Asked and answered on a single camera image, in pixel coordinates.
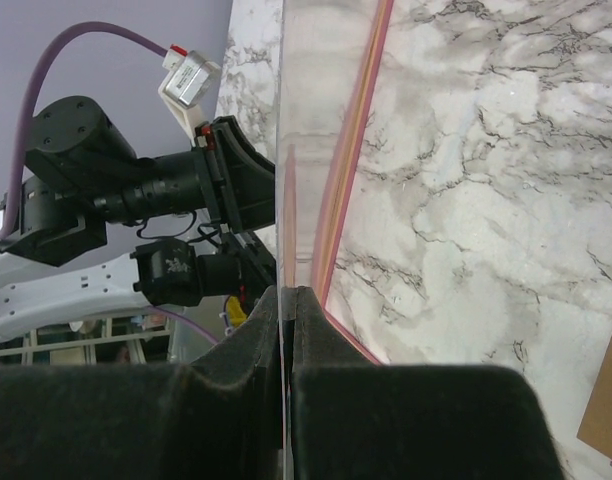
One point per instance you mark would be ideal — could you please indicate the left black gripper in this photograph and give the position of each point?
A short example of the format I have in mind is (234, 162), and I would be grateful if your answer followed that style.
(86, 176)

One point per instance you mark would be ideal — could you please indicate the pink wooden picture frame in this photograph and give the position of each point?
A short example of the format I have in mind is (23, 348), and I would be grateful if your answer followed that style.
(351, 150)

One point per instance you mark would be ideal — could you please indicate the clear acrylic sheet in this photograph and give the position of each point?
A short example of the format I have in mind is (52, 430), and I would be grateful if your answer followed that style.
(311, 150)

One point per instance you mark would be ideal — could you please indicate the building photo print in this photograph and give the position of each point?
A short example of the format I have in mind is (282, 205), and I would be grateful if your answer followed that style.
(596, 426)

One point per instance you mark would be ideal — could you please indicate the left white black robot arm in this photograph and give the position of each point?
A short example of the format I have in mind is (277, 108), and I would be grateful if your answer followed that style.
(161, 271)

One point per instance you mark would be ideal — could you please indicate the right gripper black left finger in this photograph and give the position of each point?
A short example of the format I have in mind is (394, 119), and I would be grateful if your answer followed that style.
(218, 417)

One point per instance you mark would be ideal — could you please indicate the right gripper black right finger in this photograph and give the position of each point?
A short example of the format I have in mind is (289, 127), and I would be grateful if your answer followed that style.
(351, 419)

